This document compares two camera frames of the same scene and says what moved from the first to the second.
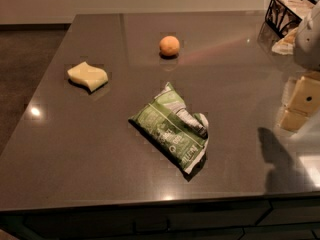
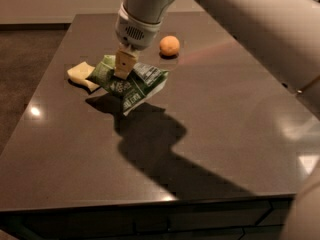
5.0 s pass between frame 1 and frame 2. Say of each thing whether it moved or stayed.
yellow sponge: stayed
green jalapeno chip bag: moved
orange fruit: stayed
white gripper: moved
